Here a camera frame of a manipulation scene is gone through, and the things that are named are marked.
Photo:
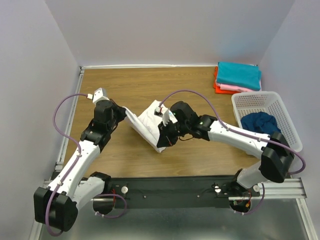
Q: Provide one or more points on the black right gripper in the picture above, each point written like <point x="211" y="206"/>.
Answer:
<point x="165" y="140"/>

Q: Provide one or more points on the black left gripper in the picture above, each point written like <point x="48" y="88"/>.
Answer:
<point x="121" y="112"/>

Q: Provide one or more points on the white t shirt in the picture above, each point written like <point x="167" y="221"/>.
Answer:
<point x="146" y="124"/>

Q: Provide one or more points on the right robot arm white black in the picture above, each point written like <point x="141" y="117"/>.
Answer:
<point x="272" y="151"/>

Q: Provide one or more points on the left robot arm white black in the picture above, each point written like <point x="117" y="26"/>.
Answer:
<point x="57" y="205"/>

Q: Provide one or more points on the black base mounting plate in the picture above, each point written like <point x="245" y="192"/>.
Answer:
<point x="213" y="191"/>

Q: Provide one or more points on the pink folded t shirt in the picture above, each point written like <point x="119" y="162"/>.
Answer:
<point x="235" y="88"/>

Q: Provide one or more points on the dark blue t shirt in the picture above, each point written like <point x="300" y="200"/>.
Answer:
<point x="260" y="122"/>

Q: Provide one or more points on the teal folded t shirt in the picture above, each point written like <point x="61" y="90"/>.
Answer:
<point x="238" y="74"/>

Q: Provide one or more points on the white plastic laundry basket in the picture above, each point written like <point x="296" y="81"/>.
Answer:
<point x="269" y="102"/>

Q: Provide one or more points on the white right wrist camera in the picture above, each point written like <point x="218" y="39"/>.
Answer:
<point x="163" y="116"/>

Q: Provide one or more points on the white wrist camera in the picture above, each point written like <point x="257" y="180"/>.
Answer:
<point x="99" y="95"/>
<point x="163" y="116"/>

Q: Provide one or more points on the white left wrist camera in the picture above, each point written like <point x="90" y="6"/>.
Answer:
<point x="99" y="95"/>

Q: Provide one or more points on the aluminium frame rail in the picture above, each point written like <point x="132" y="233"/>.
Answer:
<point x="36" y="229"/>

